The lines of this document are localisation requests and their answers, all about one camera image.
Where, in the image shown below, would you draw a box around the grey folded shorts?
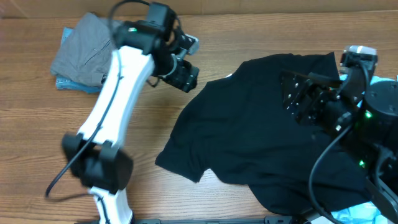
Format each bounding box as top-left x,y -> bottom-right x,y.
50,12 -> 114,87

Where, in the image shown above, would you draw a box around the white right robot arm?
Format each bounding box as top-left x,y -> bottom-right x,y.
280,68 -> 397,223

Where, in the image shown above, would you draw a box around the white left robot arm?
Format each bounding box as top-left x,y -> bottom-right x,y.
62,2 -> 199,223

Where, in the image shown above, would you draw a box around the blue denim folded garment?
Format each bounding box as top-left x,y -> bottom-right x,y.
55,27 -> 101,94

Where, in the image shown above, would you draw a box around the light blue t-shirt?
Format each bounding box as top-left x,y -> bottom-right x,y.
329,74 -> 398,224

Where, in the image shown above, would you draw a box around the black t-shirt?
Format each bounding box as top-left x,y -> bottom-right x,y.
155,53 -> 338,215

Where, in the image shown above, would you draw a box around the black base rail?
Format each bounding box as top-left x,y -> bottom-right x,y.
135,216 -> 310,224

